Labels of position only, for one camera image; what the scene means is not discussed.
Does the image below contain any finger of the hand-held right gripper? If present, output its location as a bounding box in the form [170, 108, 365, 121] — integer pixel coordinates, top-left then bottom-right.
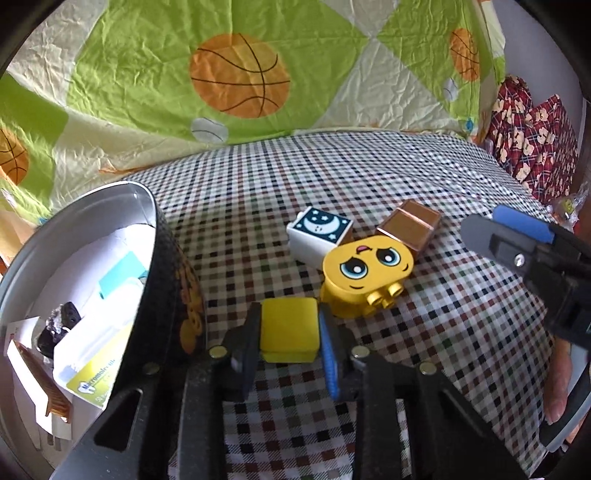
[492, 205, 591, 259]
[461, 215, 555, 288]

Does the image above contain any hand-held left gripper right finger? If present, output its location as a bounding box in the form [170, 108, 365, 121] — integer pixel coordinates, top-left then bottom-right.
[318, 302, 527, 480]

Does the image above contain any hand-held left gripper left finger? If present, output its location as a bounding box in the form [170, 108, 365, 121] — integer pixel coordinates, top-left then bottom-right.
[51, 302, 264, 480]

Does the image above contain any plain yellow block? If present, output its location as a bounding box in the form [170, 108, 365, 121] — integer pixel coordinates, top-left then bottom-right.
[259, 298, 321, 364]

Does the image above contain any yellow face toy block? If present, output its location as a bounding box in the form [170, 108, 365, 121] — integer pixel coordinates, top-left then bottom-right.
[321, 233, 415, 319]

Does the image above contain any copper brown block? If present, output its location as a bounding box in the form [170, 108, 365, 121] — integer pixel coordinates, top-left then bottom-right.
[375, 199, 441, 254]

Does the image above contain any round metal tin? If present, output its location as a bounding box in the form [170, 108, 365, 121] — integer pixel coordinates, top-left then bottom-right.
[0, 181, 206, 480]

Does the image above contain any white moon print block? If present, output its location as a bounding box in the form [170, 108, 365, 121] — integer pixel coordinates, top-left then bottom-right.
[286, 206, 354, 265]

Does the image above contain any white box green label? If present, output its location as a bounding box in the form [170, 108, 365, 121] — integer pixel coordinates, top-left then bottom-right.
[53, 318, 134, 409]

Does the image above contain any black glittery clip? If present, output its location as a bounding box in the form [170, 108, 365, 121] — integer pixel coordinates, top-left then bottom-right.
[37, 302, 81, 358]

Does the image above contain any white charger plug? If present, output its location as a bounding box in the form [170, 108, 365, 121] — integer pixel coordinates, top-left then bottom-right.
[34, 401, 75, 453]

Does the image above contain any brown comb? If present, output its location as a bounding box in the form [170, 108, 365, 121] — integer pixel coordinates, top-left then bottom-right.
[13, 339, 75, 423]

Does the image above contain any person's right hand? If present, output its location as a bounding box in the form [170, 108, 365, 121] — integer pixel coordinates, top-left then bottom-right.
[544, 340, 575, 424]

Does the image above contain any red plaid bear cushion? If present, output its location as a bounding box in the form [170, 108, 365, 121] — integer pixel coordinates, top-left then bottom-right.
[489, 76, 532, 171]
[508, 95, 580, 204]

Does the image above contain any white paper liner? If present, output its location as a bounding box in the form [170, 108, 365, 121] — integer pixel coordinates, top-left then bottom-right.
[28, 224, 155, 333]

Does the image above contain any basketball print blanket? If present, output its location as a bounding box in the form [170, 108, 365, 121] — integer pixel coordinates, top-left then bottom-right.
[0, 0, 509, 227]

